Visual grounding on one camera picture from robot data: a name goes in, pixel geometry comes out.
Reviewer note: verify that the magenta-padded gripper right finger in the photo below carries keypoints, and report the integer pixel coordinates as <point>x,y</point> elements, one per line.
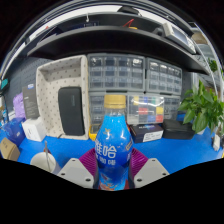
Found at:
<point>151,171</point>

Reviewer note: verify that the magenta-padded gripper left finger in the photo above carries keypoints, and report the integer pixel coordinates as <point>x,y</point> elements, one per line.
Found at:
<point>75,171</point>

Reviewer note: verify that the blue drink bottle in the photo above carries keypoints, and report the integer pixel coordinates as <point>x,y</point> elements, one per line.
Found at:
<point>111,153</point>

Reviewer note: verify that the metal spoon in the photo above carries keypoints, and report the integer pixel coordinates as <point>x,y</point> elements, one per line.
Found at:
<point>46,150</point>

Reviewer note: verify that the white ribbed cup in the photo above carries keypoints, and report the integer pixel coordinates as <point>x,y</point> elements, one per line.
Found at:
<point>40,161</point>

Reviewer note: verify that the black box with white label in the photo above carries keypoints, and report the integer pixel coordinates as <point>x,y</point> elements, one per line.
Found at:
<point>146,133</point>

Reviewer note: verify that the black flat case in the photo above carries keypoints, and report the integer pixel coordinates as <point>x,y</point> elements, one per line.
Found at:
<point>178,130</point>

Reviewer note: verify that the white carton box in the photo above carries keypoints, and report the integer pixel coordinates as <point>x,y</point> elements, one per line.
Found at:
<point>33,129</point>

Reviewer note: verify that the black rectangular case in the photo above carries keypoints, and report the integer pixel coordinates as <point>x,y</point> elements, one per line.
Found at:
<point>71,111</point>

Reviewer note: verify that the clear organizer with coloured parts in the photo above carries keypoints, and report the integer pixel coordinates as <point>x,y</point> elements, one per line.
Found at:
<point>145,110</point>

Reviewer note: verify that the grey small-parts drawer cabinet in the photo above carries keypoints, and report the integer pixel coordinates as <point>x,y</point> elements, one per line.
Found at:
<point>164,77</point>
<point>172,107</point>
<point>116,72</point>
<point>96,108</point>

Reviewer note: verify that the brown cardboard box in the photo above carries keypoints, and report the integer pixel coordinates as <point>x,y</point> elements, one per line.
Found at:
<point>8,150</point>

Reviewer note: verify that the white power adapter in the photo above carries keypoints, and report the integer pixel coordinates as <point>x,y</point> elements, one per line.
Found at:
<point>216,142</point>

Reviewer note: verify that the blue printed box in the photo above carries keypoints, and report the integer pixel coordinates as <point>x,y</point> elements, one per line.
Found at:
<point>13,131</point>

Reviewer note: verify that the green potted plant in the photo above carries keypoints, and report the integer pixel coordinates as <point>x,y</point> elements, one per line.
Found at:
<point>200,106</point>

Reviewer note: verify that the dark grey flat box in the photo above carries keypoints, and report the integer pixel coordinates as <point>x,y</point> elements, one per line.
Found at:
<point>30,101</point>

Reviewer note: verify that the purple plastic bag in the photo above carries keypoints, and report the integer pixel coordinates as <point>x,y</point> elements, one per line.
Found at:
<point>19,106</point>

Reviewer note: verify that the white perforated tray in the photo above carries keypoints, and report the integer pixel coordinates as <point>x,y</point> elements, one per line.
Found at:
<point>48,86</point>

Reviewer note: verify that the white shelf unit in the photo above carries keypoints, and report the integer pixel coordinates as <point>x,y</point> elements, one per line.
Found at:
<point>213,66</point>

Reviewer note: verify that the black workbench shelf unit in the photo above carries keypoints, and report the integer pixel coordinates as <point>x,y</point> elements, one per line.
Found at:
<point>110,41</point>

